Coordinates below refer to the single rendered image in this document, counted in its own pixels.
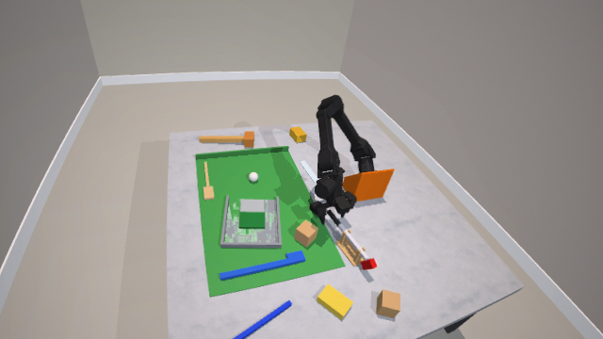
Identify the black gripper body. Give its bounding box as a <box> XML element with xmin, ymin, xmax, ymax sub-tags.
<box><xmin>310</xmin><ymin>188</ymin><xmax>357</xmax><ymax>217</ymax></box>

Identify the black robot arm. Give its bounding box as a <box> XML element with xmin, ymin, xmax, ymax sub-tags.
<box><xmin>315</xmin><ymin>95</ymin><xmax>376</xmax><ymax>215</ymax></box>

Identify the green flat mat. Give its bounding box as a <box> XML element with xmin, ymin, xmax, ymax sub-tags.
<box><xmin>196</xmin><ymin>151</ymin><xmax>345</xmax><ymax>297</ymax></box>

